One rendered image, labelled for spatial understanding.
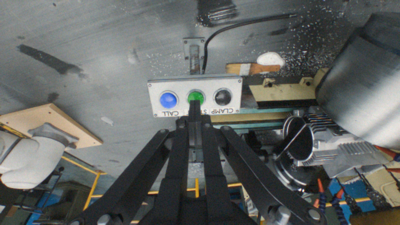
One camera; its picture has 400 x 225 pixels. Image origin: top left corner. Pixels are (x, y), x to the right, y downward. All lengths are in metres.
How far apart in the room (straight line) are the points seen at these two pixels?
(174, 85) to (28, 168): 0.81
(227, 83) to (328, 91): 0.27
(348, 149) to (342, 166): 0.05
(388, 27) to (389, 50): 0.04
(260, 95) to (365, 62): 0.30
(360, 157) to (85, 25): 0.88
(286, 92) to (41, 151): 1.11
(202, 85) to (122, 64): 0.38
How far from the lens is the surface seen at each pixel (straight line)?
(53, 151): 0.98
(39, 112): 0.94
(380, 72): 0.38
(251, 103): 0.52
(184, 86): 0.25
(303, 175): 0.73
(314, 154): 0.53
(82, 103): 0.80
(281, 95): 0.61
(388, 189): 0.85
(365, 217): 0.56
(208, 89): 0.25
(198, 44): 0.48
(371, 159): 0.62
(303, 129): 0.52
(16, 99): 1.00
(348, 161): 0.57
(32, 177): 0.96
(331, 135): 0.53
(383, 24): 0.41
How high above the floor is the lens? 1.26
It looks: 43 degrees down
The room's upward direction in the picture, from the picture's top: 177 degrees clockwise
